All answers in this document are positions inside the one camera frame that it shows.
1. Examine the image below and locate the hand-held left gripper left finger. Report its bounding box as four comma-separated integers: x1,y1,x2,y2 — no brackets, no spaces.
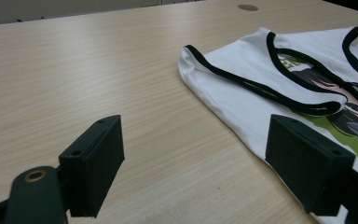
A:
58,114,126,218

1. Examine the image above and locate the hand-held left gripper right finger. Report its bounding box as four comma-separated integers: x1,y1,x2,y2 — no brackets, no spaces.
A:
265,114,356,217

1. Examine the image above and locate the white printed tank top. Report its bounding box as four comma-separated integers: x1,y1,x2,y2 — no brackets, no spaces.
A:
177,26,358,224

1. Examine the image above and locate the round grey table grommet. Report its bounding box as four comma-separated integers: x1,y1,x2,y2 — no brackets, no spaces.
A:
237,4,260,12

